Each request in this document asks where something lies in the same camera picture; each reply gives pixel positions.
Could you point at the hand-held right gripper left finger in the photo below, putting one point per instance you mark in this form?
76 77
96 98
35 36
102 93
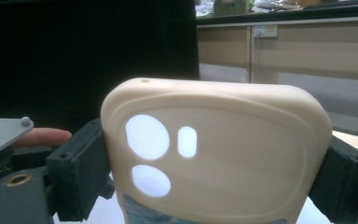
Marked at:
77 174

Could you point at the light wooden desk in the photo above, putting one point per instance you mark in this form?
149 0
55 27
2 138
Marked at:
317 53

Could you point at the white power socket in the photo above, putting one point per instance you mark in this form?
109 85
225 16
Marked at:
265 31

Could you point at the black curtain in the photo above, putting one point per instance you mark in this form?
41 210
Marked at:
74 46

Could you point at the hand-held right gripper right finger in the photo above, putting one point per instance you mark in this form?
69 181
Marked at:
345 183

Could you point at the green box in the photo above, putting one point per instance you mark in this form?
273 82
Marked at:
233 7

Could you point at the beige printed phone case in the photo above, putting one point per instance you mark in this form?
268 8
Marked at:
230 140

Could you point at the white table mat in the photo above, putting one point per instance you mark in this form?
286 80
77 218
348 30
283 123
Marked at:
105 213

